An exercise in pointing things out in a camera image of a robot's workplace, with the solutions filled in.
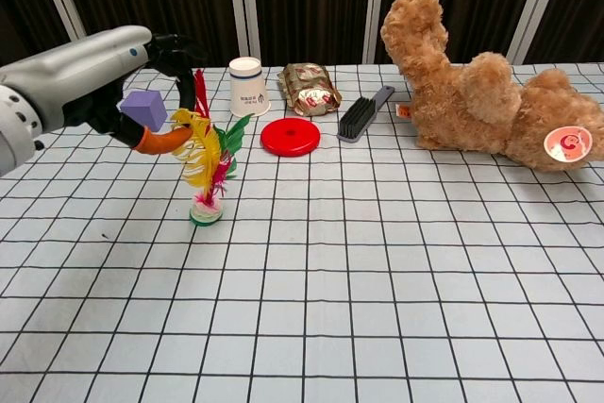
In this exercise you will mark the grey black bristle brush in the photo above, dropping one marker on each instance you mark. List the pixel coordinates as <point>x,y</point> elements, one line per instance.
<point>358,117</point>

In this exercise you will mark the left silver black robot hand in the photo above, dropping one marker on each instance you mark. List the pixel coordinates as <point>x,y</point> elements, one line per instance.
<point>89,61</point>

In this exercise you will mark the colourful feather shuttlecock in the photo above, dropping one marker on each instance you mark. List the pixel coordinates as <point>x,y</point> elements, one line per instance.
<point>207,157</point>

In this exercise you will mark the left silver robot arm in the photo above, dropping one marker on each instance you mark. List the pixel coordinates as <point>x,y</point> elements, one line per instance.
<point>14,134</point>

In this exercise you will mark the gold foil snack packet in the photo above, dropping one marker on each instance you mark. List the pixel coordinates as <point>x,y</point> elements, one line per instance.
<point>309,89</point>

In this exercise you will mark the purple foam cube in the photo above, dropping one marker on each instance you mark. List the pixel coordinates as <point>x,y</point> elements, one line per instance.
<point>146,108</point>

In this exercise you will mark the white paper cup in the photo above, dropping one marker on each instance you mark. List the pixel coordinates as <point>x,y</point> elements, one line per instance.
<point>247,89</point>

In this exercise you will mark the red plastic disc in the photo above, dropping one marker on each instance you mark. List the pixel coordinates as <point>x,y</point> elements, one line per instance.
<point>290,137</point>

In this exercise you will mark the brown plush teddy bear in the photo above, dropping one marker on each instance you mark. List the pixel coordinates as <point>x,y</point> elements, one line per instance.
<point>462,105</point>

